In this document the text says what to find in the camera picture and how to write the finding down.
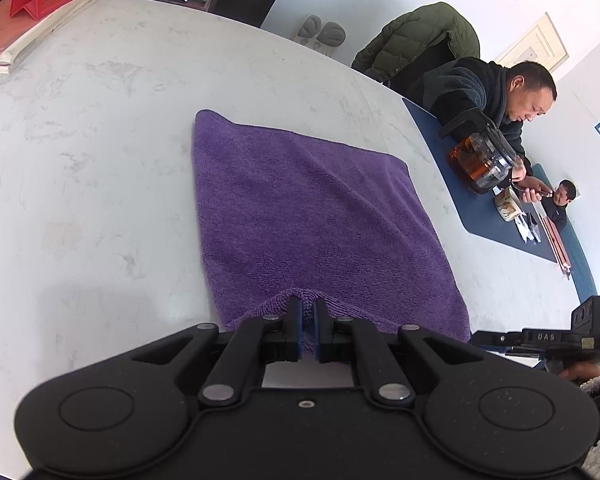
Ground glass teapot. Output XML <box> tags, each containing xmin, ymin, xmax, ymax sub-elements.
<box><xmin>439</xmin><ymin>107</ymin><xmax>523</xmax><ymax>196</ymax></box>

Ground purple towel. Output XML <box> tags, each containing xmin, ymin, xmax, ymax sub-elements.
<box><xmin>194</xmin><ymin>109</ymin><xmax>472</xmax><ymax>356</ymax></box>

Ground pink book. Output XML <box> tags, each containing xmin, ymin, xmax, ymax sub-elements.
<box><xmin>0</xmin><ymin>0</ymin><xmax>98</xmax><ymax>75</ymax></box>

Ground blue table mat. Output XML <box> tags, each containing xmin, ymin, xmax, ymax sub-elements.
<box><xmin>402</xmin><ymin>97</ymin><xmax>593</xmax><ymax>306</ymax></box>

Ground green padded jacket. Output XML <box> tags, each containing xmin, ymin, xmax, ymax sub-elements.
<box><xmin>351</xmin><ymin>2</ymin><xmax>481</xmax><ymax>86</ymax></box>

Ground small white packets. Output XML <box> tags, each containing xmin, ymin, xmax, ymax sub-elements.
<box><xmin>515</xmin><ymin>210</ymin><xmax>543</xmax><ymax>243</ymax></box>

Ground brown wooden strip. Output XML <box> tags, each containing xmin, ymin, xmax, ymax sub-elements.
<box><xmin>540</xmin><ymin>215</ymin><xmax>575</xmax><ymax>278</ymax></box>

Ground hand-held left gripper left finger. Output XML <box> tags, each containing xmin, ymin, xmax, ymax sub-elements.
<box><xmin>130</xmin><ymin>296</ymin><xmax>302</xmax><ymax>406</ymax></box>

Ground person's right hand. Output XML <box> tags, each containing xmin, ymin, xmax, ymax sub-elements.
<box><xmin>557</xmin><ymin>361</ymin><xmax>600</xmax><ymax>383</ymax></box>

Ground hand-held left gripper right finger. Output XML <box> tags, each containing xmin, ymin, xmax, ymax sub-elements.
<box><xmin>314</xmin><ymin>297</ymin><xmax>483</xmax><ymax>407</ymax></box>

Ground grey seat cushion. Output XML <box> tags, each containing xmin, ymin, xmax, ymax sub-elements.
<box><xmin>291</xmin><ymin>14</ymin><xmax>347</xmax><ymax>56</ymax></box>

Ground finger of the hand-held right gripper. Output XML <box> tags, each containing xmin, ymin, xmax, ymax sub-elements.
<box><xmin>472</xmin><ymin>330</ymin><xmax>528</xmax><ymax>357</ymax></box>

